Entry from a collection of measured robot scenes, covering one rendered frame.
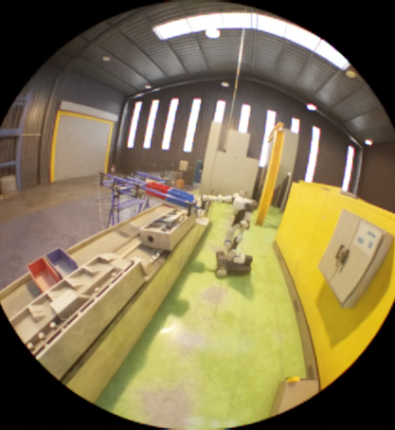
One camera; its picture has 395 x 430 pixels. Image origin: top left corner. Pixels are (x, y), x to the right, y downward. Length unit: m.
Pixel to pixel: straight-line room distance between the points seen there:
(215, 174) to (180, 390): 7.81
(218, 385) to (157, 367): 0.60
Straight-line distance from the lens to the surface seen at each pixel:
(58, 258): 1.59
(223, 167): 7.70
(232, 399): 1.79
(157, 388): 1.68
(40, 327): 1.00
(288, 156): 9.57
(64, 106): 11.56
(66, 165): 11.94
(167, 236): 1.46
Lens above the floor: 1.68
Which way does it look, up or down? 19 degrees down
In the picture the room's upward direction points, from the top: 11 degrees clockwise
